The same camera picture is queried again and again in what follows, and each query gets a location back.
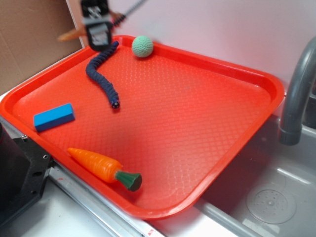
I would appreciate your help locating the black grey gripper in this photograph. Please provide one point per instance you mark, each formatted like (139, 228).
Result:
(96, 19)

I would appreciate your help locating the tan spiral seashell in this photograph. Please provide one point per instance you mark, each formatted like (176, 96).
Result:
(72, 35)

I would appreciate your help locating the green crocheted ball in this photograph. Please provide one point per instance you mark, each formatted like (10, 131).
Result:
(142, 46)

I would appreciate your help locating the brown cardboard panel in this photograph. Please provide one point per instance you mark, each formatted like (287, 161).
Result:
(28, 37)

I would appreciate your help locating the blue rectangular block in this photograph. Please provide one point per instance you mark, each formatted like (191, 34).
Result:
(54, 117)

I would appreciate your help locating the red plastic tray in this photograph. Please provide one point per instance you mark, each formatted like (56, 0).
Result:
(182, 119)

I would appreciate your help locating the orange toy carrot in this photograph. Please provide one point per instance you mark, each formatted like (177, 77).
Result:
(105, 168)

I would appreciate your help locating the grey toy faucet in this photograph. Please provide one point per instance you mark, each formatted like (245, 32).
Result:
(300, 102)

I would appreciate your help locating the grey toy sink basin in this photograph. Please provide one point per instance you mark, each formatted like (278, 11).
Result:
(269, 189)

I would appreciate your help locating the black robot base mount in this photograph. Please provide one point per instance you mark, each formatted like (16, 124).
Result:
(24, 168)

